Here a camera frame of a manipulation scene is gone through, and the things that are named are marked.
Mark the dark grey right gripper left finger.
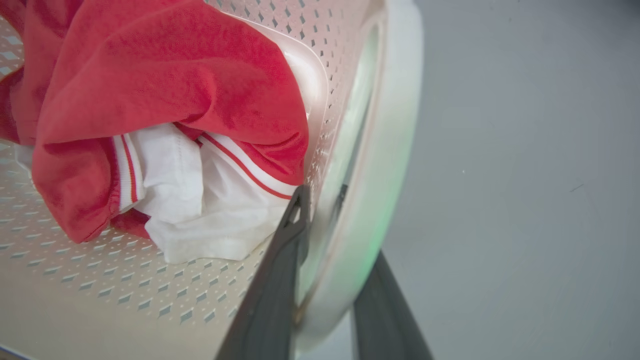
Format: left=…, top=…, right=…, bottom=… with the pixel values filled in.
left=215, top=184, right=313, bottom=360

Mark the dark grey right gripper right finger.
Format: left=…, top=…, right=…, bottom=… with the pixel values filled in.
left=351, top=250, right=435, bottom=360

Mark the white washing machine drum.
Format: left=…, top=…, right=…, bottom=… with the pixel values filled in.
left=0, top=0, right=425, bottom=360

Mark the white cloth garment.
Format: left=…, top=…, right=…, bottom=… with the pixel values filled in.
left=14, top=123, right=301, bottom=265

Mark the red garment with striped trim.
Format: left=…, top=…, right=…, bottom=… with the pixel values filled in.
left=0, top=0, right=310, bottom=244

